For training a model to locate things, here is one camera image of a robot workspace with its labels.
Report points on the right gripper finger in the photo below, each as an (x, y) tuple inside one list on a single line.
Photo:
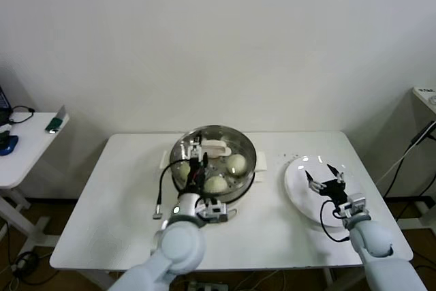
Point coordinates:
[(313, 182), (336, 175)]

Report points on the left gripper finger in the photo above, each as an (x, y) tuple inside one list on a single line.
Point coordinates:
[(193, 149), (204, 159)]

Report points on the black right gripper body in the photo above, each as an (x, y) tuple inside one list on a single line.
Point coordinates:
[(335, 190)]

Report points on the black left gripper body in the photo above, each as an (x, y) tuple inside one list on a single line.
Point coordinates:
[(197, 176)]

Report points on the white steamed baozi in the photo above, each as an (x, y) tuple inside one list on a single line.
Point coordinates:
[(216, 184), (183, 170), (236, 165)]

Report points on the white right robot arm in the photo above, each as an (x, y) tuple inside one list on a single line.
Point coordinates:
[(371, 236)]

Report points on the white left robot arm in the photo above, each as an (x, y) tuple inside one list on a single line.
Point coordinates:
[(180, 246)]

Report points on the steel steamer basket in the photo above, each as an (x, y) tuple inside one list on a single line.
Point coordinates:
[(261, 161)]

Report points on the white round plate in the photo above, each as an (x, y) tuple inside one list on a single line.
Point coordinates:
[(299, 195)]

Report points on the white power strip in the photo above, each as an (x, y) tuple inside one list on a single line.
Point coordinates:
[(207, 287)]

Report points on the white cabinet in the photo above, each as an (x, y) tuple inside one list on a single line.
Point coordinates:
[(424, 98)]

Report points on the white side table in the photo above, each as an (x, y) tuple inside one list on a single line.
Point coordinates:
[(30, 148)]

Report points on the blue handheld device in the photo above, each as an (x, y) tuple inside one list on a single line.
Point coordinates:
[(8, 144)]

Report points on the open laptop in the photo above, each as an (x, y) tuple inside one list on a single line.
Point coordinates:
[(2, 103)]

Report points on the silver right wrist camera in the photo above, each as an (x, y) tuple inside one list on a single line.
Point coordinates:
[(354, 204)]

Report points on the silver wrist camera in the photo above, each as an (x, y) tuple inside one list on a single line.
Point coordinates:
[(354, 204), (214, 209)]

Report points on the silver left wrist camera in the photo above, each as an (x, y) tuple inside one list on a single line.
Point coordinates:
[(214, 209)]

